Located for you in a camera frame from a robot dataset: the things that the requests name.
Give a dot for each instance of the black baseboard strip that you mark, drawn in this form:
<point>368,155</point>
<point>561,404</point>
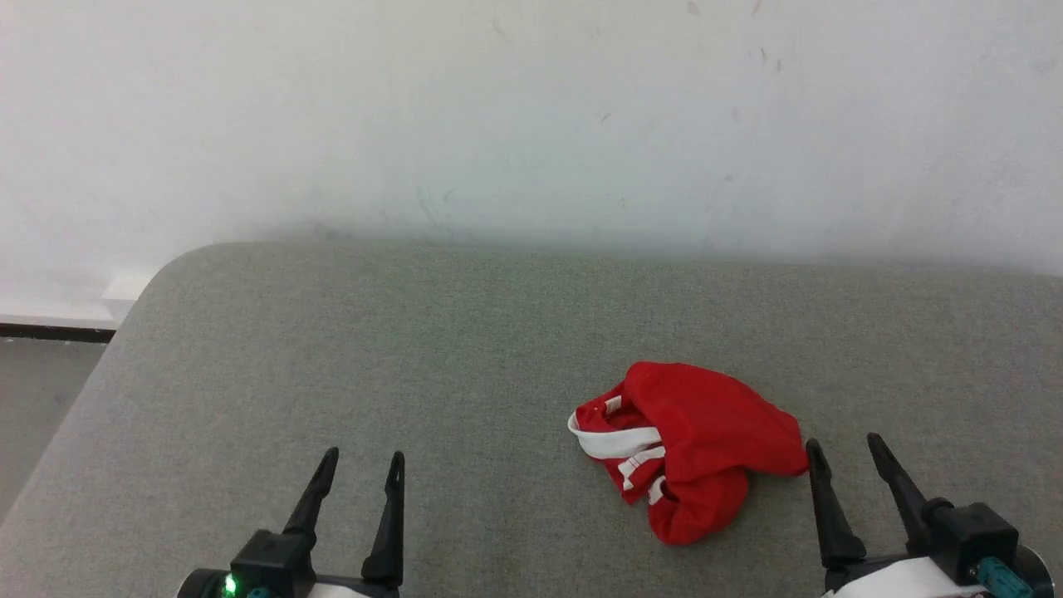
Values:
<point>50,332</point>

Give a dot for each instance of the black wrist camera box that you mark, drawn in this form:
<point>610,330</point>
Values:
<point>274,558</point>
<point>976,531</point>

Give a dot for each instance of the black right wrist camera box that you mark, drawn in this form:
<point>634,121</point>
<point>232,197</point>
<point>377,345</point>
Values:
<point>976,531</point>

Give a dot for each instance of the grey-green fabric sofa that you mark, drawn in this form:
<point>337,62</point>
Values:
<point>498,332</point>

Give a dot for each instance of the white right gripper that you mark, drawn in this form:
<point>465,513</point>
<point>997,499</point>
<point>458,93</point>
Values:
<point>897,581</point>

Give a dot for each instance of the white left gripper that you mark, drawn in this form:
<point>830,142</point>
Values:
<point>357,590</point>

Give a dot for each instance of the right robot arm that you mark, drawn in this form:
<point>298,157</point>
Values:
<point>1038,573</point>

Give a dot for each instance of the red white sports garment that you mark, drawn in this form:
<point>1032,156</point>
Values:
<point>706,432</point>

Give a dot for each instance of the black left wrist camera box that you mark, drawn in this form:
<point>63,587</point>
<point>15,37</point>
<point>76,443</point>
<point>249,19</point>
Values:
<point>274,558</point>

